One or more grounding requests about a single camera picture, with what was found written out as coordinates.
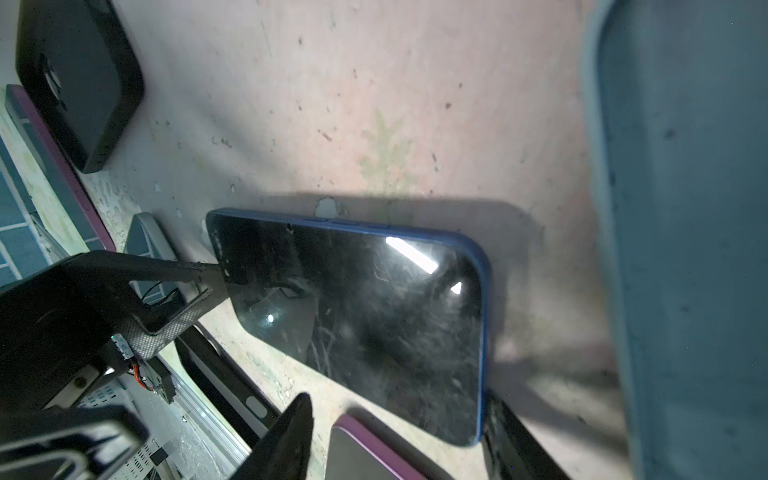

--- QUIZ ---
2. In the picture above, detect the purple edged phone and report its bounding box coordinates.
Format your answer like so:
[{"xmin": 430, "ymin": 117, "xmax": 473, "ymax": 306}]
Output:
[{"xmin": 324, "ymin": 414, "xmax": 426, "ymax": 480}]

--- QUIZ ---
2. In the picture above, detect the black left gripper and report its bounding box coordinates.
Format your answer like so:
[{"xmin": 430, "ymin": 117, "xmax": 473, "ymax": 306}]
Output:
[{"xmin": 1, "ymin": 251, "xmax": 227, "ymax": 479}]

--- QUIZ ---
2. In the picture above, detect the blue phone black screen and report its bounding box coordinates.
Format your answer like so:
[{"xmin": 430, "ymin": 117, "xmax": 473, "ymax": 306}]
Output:
[{"xmin": 206, "ymin": 208, "xmax": 492, "ymax": 447}]

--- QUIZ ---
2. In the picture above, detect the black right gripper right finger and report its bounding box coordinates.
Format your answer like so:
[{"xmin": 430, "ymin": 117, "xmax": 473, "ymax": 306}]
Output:
[{"xmin": 482, "ymin": 391, "xmax": 569, "ymax": 480}]

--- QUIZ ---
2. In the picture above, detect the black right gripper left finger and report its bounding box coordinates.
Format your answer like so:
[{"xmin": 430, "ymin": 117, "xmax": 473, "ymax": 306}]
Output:
[{"xmin": 231, "ymin": 393, "xmax": 314, "ymax": 480}]

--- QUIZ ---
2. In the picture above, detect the black phone case left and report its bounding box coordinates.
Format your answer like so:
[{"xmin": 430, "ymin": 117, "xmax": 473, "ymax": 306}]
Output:
[{"xmin": 16, "ymin": 1, "xmax": 144, "ymax": 174}]

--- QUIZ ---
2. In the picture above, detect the light blue phone case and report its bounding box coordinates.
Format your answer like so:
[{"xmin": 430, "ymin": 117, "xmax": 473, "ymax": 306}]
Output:
[{"xmin": 582, "ymin": 1, "xmax": 767, "ymax": 479}]

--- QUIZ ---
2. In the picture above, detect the black phone face up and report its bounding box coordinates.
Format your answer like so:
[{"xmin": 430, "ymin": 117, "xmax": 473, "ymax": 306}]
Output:
[{"xmin": 174, "ymin": 326, "xmax": 281, "ymax": 447}]

